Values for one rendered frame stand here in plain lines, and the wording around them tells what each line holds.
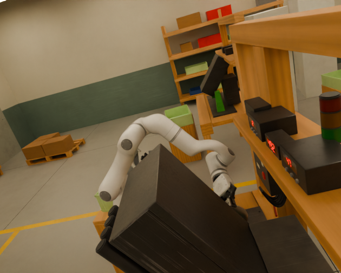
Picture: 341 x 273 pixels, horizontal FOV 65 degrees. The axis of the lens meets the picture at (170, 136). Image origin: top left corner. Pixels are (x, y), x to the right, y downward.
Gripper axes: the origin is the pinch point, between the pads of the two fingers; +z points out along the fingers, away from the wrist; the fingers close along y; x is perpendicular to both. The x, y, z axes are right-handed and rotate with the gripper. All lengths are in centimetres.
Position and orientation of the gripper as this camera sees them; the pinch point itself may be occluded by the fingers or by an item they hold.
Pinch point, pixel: (229, 205)
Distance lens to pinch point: 122.5
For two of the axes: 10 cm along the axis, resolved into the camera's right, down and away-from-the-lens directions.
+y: 4.9, -7.2, -4.9
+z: 1.1, 6.1, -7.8
